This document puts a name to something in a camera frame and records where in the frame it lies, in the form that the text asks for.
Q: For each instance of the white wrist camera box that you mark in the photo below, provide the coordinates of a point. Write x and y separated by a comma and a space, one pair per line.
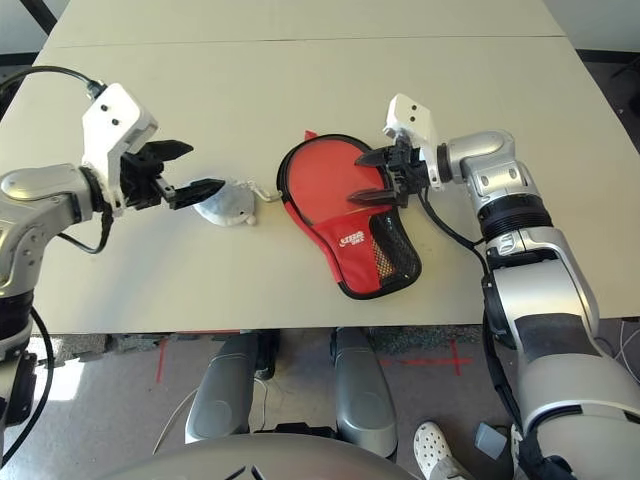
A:
112, 120
412, 117

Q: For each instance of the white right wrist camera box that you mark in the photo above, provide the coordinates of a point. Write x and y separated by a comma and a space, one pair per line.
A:
412, 117

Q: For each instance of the grey robot torso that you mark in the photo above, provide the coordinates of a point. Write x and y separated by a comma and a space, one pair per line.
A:
250, 460

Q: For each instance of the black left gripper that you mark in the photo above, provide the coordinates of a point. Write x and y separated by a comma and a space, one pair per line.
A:
140, 182

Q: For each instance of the grey floor pedal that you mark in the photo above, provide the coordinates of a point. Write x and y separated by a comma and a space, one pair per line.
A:
489, 440

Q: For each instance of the black red paddle case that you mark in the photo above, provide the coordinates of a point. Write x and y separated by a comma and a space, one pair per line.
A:
350, 245

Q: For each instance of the grey left robot leg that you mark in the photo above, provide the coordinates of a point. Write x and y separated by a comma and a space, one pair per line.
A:
220, 395

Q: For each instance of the white clog shoe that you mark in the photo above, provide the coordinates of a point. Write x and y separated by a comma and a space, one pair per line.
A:
432, 445
516, 437

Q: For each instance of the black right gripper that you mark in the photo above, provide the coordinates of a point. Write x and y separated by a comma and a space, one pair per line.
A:
410, 175

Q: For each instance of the grey trouser leg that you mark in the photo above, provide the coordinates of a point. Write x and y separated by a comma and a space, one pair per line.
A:
450, 467

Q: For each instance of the grey right robot leg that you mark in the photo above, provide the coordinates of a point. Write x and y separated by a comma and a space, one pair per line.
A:
362, 395

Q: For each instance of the black metal frame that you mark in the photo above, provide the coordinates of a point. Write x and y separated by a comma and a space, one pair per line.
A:
45, 10

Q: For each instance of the grey robot leg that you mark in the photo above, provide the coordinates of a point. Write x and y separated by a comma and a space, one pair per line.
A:
220, 395
362, 395

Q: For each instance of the grey plush zipper charm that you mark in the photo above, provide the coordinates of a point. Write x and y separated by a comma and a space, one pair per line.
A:
230, 207

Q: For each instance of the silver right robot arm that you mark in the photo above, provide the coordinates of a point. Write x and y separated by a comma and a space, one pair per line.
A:
550, 310

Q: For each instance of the red tape corner mark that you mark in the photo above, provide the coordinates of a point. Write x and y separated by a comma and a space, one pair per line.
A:
161, 365

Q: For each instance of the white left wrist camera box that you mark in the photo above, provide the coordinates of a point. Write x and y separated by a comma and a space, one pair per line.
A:
112, 120

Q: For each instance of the red tape cross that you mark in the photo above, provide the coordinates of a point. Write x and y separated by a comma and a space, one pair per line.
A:
445, 361

